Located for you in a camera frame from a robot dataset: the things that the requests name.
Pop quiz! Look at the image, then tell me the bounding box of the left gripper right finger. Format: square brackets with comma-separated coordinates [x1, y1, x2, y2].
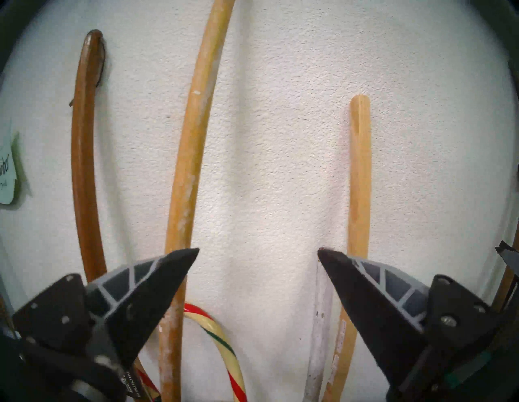
[317, 248, 506, 390]

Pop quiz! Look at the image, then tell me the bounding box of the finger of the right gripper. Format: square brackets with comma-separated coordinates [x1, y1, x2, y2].
[495, 240, 519, 276]

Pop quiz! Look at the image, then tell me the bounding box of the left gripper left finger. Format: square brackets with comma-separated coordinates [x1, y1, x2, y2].
[12, 248, 200, 372]

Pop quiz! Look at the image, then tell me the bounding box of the light wooden stick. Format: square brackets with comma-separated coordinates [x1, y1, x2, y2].
[322, 95, 372, 402]

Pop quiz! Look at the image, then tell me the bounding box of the grey metal strip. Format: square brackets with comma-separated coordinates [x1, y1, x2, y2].
[303, 259, 335, 402]

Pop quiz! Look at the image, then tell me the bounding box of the striped candy cane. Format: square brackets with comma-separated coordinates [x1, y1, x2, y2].
[134, 303, 248, 402]

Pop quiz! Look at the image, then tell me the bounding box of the dark brown wooden pole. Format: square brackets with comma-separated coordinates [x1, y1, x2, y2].
[71, 29, 108, 282]

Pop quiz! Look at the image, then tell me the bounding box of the light wooden pole threaded tip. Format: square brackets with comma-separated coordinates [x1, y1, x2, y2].
[158, 0, 236, 402]

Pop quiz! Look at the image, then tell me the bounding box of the green paper sign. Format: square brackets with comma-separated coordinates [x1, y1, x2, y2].
[0, 122, 19, 205]

